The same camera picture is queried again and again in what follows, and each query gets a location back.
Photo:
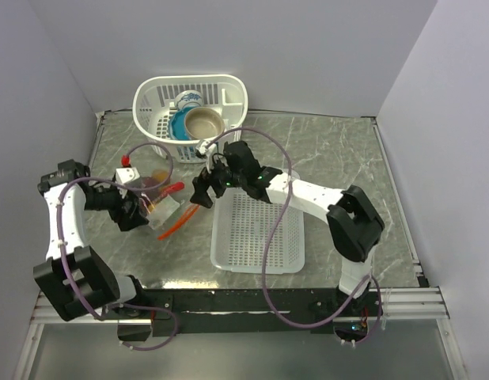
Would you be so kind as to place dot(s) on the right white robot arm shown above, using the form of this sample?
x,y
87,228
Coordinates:
x,y
354,223

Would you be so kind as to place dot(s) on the brown fake potato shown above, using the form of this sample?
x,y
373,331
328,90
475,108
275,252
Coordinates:
x,y
161,176

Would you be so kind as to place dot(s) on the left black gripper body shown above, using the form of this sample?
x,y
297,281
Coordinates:
x,y
111,199

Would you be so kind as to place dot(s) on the aluminium frame rail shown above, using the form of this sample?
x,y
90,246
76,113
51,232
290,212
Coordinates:
x,y
397,303

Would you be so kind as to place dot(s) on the blue scalloped plate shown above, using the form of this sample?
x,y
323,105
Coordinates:
x,y
177,127

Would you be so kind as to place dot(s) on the beige ceramic bowl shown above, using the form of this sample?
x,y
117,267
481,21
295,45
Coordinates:
x,y
203,123

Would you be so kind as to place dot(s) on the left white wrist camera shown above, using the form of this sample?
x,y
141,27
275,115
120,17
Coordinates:
x,y
127,175

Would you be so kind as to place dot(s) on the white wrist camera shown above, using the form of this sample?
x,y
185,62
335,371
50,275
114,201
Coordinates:
x,y
127,175
205,149

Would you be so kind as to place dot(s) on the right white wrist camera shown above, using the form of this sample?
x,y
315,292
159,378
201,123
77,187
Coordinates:
x,y
205,149

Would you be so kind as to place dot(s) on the white round dish rack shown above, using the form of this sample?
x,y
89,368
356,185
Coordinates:
x,y
161,103

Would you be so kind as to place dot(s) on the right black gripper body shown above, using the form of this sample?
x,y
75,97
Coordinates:
x,y
223,178

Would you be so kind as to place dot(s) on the clear zip top bag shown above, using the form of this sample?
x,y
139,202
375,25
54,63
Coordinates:
x,y
165,215

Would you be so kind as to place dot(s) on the dark fake grapes bunch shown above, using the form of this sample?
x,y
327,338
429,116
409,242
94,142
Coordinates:
x,y
148,182

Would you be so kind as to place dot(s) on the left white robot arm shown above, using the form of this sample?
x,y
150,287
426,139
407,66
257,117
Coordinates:
x,y
74,279

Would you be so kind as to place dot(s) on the blue floral white bowl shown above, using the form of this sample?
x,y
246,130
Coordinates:
x,y
189,99

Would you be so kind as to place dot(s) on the white perforated rectangular basket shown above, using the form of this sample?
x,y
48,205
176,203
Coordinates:
x,y
240,229

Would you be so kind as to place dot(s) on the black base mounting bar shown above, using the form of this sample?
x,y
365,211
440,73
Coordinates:
x,y
149,319

